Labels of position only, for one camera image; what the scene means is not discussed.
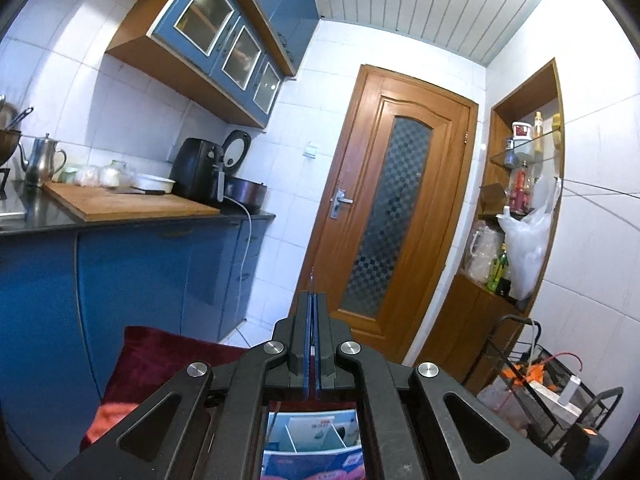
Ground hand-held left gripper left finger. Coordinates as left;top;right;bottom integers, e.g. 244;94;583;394
52;291;315;480

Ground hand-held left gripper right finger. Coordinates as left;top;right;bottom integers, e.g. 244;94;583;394
314;291;575;480

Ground thin white stick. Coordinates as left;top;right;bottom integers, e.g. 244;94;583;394
308;266;317;358

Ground light blue plastic utensil box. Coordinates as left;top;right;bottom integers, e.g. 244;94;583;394
262;407;363;480

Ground red floral blanket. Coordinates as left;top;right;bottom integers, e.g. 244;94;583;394
80;326;273;453

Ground black rice cooker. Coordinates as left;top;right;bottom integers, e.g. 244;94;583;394
221;130;268;213

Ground clear plastic jug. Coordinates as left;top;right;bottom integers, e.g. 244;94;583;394
462;227;503;283

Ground blue lower kitchen cabinet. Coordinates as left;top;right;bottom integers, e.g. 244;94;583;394
0;217;276;461

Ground blue kitchen cabinet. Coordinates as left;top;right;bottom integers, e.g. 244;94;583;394
105;0;321;128
0;217;276;461

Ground green bottle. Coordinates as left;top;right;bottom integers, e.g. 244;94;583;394
487;245;511;296

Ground black air fryer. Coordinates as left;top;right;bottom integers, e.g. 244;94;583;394
172;137;228;206

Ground wooden door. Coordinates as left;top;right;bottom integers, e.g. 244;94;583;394
290;64;479;366

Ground white bowl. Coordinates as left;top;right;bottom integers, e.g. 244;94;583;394
131;174;177;195

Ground white plastic bag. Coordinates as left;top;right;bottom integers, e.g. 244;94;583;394
496;176;563;301

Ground wooden cutting board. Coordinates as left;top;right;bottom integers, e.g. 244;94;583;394
42;181;222;222

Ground red bottle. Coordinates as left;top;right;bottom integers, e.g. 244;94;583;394
512;162;533;213

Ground clear food bags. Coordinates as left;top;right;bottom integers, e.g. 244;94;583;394
75;162;133;188

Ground black power box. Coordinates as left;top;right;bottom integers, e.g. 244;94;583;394
565;422;611;480

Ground steel kettle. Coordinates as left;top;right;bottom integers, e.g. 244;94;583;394
19;133;67;188

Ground gas stove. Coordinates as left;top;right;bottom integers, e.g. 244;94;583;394
0;166;27;218

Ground blue upper kitchen cabinet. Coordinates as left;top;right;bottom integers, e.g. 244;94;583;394
105;0;321;128

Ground dark metal wok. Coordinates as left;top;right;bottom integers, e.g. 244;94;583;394
0;127;23;168

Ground metal spatula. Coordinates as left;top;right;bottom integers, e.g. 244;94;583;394
7;106;35;131

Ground white power cable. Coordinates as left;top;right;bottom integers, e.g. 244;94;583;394
222;196;253;283

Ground wooden wall shelf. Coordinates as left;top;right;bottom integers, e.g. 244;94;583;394
415;57;563;396

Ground metal door handle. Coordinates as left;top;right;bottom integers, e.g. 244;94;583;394
330;187;354;220

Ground black wire cart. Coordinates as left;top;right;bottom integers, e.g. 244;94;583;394
462;314;625;461

